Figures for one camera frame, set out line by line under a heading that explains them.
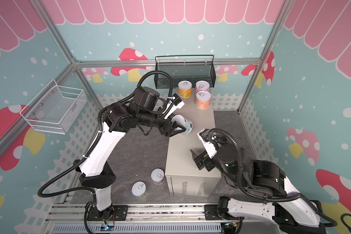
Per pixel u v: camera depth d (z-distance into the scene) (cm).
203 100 70
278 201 33
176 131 55
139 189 77
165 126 51
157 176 81
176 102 50
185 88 79
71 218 74
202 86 76
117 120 39
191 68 92
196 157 47
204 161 45
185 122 58
